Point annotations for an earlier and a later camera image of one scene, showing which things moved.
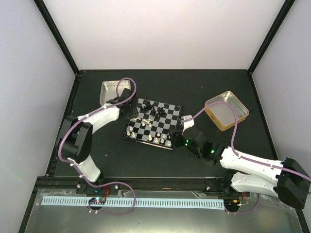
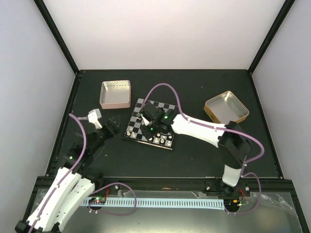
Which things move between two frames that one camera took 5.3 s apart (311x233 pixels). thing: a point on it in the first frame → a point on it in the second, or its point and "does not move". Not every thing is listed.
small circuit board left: [97, 200] does not move
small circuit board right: [230, 203] does not move
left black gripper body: [131, 114] → [111, 132]
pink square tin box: [109, 90] does not move
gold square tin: [222, 114] does not move
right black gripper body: [176, 138] → [151, 133]
